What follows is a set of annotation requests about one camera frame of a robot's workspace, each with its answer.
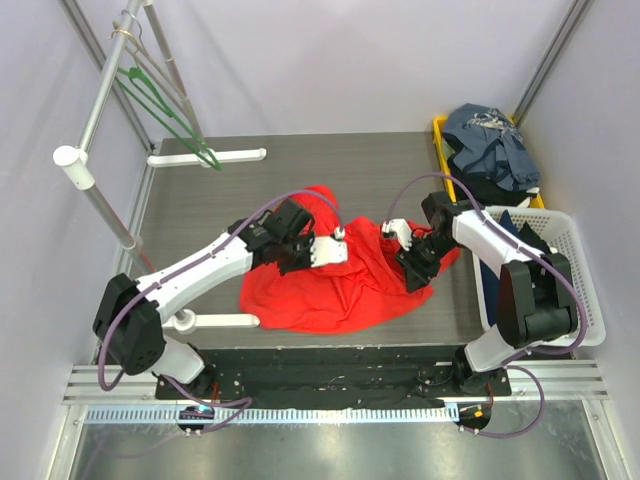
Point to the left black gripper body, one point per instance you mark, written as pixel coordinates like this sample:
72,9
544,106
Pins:
296,254

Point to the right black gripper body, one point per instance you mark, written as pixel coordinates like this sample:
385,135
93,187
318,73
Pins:
417,262

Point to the red tank top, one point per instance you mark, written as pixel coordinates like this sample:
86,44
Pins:
366,290

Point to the yellow plastic tray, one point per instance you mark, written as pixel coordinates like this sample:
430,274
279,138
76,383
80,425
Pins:
437,124

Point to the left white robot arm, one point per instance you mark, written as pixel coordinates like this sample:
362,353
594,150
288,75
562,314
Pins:
130,318

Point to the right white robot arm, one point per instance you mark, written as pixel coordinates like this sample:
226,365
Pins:
536,301

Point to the green clothes hanger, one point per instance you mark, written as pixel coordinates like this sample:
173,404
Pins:
143,91

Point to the grey clothes hanger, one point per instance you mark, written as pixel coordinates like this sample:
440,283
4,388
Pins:
164,74

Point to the navy garment in basket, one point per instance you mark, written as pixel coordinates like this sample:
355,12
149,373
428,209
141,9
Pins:
490,281

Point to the black garment in tray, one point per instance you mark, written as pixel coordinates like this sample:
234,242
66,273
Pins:
487,192

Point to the white plastic laundry basket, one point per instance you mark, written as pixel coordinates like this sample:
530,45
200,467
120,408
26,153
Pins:
559,231

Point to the blue grey garment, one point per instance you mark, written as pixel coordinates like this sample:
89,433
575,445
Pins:
487,144

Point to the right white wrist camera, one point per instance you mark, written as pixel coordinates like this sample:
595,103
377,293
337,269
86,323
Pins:
400,230

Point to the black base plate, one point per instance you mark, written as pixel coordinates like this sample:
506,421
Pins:
337,378

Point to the white slotted cable duct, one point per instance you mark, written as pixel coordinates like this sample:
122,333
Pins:
191,414

